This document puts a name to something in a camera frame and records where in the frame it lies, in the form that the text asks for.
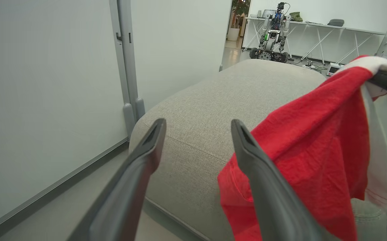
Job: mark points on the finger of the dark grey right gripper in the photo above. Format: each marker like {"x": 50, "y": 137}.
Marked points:
{"x": 273, "y": 201}

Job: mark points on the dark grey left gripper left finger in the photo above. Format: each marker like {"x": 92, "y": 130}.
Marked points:
{"x": 123, "y": 197}

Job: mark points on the red and white garment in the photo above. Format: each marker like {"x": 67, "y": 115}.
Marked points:
{"x": 314, "y": 150}

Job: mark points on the grey pouch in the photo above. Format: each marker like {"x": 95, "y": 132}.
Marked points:
{"x": 336, "y": 22}

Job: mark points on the long white trestle table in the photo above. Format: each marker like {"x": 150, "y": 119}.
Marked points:
{"x": 317, "y": 36}

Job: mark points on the wheeled robot with arms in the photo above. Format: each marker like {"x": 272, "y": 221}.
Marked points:
{"x": 273, "y": 35}

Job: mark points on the laptop computer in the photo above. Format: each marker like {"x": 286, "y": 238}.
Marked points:
{"x": 267, "y": 13}

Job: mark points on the potted plant in white pot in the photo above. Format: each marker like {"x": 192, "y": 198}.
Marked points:
{"x": 237, "y": 18}

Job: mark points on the grey partition post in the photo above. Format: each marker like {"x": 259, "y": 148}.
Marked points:
{"x": 126, "y": 60}

